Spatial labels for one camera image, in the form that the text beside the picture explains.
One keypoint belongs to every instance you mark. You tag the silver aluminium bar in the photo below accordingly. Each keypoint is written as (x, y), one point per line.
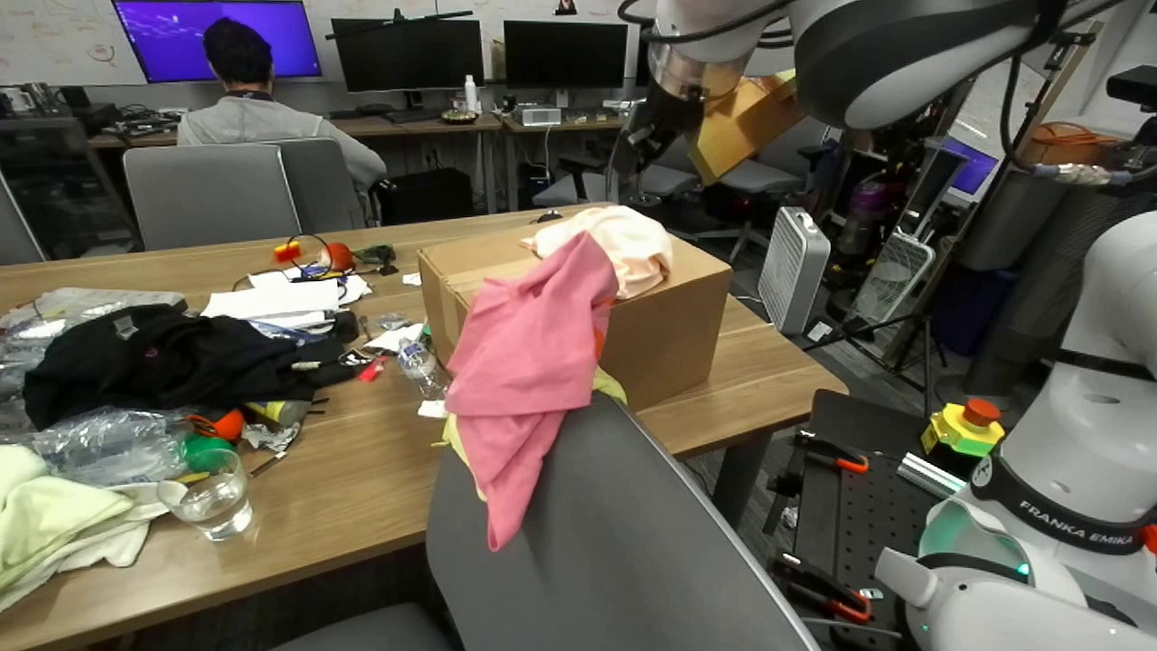
(925, 471)

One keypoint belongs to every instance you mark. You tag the clear plastic bag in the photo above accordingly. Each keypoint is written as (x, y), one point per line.
(110, 441)

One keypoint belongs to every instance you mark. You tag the clear plastic water bottle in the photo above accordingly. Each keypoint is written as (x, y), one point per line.
(416, 355)

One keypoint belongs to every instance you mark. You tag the light grey chair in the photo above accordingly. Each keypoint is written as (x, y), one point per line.
(212, 193)
(17, 228)

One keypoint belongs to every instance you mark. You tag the small green object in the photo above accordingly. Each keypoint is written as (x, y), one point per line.
(208, 453)

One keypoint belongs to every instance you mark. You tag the peach t-shirt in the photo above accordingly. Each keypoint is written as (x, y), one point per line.
(625, 239)

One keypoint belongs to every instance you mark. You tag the orange red toy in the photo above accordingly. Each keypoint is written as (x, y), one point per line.
(335, 254)

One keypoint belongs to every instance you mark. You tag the black camera on stand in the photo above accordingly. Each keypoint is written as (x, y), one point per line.
(1133, 87)

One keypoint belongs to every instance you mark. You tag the monitor with purple screen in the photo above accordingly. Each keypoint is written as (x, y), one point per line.
(166, 38)

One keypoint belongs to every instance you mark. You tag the yellow red emergency stop button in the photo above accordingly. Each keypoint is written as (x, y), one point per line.
(963, 429)

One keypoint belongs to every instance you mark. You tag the dark green object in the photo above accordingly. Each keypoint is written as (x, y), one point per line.
(376, 259)

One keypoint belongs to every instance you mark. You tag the pink t-shirt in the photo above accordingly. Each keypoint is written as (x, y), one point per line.
(525, 362)

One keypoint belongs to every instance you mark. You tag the black computer monitor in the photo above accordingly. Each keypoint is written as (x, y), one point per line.
(566, 55)
(401, 55)

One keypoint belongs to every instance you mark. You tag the round plate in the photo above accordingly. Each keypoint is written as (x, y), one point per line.
(452, 113)

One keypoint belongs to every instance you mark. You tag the seated person grey sweater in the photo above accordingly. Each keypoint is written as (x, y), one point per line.
(253, 120)

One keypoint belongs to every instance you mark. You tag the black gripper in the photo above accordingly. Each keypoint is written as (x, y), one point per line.
(662, 128)

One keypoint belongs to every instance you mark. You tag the large cardboard box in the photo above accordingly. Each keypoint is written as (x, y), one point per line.
(672, 337)

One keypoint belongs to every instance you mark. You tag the orange bundle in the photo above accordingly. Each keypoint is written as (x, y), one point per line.
(1068, 146)

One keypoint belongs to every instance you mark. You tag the yellow wrist camera mount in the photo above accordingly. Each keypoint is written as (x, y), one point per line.
(742, 128)

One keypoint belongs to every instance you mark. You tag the clear plastic cup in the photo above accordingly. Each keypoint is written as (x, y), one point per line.
(217, 509)

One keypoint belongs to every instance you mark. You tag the dark grey chair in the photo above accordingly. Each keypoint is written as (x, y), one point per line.
(325, 187)

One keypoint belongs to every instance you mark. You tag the grey mesh office chair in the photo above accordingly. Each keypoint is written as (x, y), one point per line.
(602, 545)

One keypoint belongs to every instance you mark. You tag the white papers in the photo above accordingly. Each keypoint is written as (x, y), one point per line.
(276, 300)

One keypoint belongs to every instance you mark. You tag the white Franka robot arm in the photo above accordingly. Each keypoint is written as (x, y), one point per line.
(1086, 456)

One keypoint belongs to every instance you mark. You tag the small orange object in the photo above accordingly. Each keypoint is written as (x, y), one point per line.
(223, 426)

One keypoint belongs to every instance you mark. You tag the black cluttered side table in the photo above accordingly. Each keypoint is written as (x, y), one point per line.
(60, 184)

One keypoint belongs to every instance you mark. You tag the grey office chair black frame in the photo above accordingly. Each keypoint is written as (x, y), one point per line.
(566, 187)

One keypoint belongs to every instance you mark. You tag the black bag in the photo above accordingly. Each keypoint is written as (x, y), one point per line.
(420, 198)

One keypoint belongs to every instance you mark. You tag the small grey device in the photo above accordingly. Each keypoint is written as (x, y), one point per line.
(539, 113)

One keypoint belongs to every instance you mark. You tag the grey swivel office chair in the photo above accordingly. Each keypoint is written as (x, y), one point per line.
(771, 177)
(672, 184)

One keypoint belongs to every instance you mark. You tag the black garment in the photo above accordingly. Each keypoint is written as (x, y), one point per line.
(158, 362)

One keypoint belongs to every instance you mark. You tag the tilted white display panel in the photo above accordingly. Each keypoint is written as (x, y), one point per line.
(969, 167)

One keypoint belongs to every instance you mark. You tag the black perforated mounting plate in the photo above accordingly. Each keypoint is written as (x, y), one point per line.
(845, 518)

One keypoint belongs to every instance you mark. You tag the white whiteboard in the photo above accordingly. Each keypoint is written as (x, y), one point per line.
(60, 42)

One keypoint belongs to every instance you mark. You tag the white plastic bottle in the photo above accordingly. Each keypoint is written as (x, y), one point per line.
(471, 95)

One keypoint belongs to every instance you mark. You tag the light green cloth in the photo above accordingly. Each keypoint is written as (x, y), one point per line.
(48, 518)

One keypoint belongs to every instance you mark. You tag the white air purifier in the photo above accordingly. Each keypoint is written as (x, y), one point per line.
(797, 272)

